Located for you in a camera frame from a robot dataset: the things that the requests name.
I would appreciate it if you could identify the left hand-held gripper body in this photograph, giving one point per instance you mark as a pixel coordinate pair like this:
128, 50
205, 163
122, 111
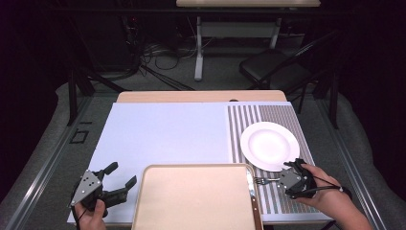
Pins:
86, 188

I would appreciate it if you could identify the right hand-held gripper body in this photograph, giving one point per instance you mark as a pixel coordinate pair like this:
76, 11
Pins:
290, 179

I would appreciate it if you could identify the white deep plate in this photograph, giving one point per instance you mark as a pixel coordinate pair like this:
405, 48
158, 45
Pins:
269, 147

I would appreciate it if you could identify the beige plastic tray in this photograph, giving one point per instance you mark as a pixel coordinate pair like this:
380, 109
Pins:
191, 198

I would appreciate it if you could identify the person's left hand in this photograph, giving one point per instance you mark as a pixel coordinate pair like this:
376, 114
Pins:
92, 218

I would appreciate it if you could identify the person's right hand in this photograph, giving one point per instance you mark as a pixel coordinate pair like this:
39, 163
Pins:
327, 195

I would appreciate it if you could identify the grey striped placemat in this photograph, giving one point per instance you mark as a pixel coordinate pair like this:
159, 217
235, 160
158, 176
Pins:
300, 115

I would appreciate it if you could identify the white table mat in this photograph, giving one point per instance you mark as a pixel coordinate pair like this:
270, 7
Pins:
166, 134

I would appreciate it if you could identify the black metal stand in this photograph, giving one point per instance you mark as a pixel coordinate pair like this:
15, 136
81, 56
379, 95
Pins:
76, 86

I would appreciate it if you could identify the black folding chair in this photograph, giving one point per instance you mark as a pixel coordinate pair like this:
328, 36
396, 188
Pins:
271, 68

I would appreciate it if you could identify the white legged wooden desk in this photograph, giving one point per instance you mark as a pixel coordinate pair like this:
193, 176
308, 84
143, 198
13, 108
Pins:
236, 30

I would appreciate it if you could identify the grey metal floor rail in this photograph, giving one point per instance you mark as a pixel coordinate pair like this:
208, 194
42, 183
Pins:
351, 166
41, 172

